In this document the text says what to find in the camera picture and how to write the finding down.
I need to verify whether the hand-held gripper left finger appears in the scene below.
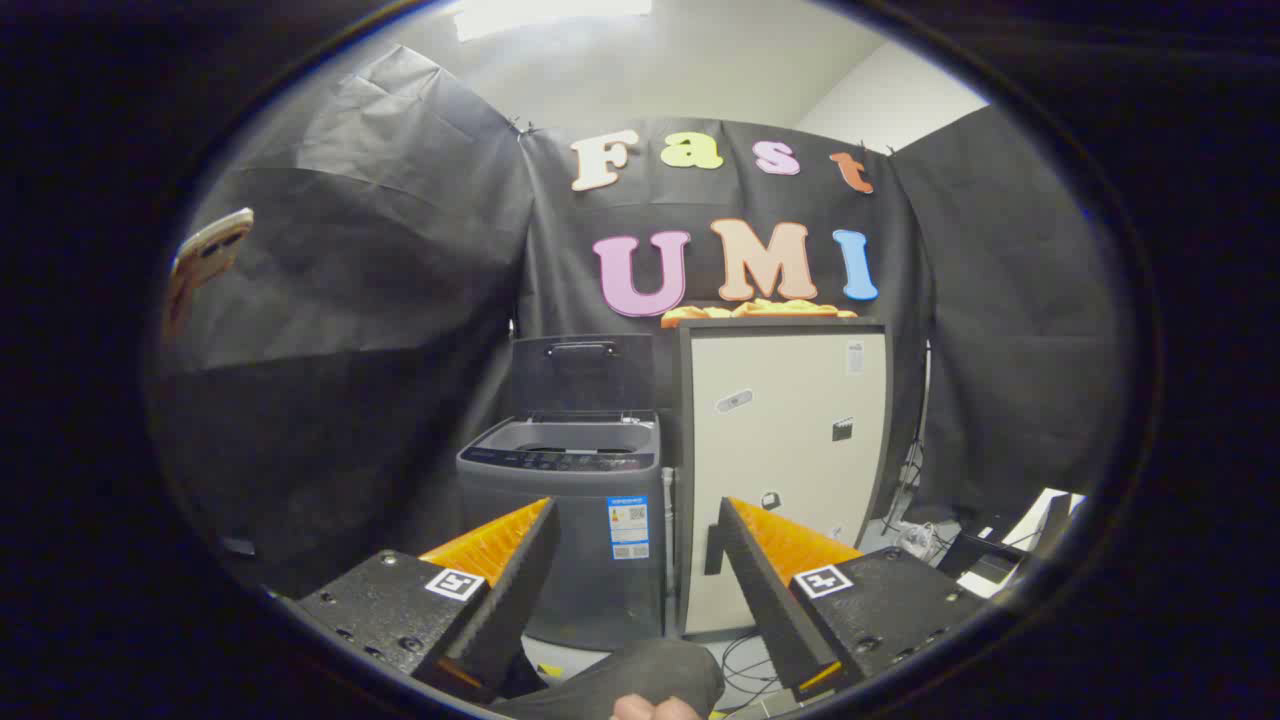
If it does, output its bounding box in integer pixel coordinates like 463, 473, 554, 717
288, 497, 561, 703

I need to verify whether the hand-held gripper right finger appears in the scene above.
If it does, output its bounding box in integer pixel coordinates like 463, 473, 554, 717
718, 497, 988, 701

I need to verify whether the grey washing machine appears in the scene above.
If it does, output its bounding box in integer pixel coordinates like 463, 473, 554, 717
457, 410, 666, 651

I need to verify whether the orange polo shirt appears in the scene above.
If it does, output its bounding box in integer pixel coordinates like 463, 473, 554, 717
660, 298, 859, 329

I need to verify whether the white door cabinet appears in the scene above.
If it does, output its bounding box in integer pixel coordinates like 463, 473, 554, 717
677, 318, 894, 639

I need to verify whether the black case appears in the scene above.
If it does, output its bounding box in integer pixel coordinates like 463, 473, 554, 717
938, 530, 1021, 586

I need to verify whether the white flat box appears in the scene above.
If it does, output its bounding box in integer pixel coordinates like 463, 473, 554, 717
1000, 488, 1086, 561

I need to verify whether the black backdrop cloth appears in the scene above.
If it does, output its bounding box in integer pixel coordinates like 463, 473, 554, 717
150, 45, 1126, 601

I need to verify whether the smartphone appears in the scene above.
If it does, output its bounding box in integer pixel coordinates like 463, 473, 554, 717
165, 207, 255, 341

